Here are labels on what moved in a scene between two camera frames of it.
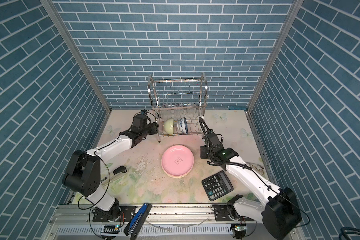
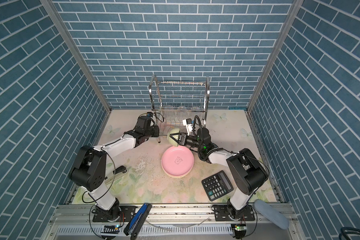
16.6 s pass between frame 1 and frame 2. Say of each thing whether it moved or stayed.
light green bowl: moved
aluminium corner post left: stayed
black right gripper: moved
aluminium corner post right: stayed
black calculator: stayed
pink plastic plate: stayed
